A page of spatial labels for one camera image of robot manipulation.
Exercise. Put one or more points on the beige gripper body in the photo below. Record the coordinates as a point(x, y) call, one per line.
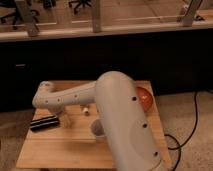
point(64, 118)

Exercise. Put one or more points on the black eraser block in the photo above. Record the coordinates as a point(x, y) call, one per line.
point(44, 123)

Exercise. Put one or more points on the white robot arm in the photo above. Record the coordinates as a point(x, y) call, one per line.
point(125, 124)

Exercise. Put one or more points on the orange bowl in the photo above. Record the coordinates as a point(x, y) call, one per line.
point(146, 99)

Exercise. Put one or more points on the black office chair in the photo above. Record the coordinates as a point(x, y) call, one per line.
point(16, 14)
point(79, 3)

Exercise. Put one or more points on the black office chair left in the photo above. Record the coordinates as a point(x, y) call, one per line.
point(16, 14)

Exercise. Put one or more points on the black cabinet wall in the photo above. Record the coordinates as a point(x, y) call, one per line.
point(173, 61)

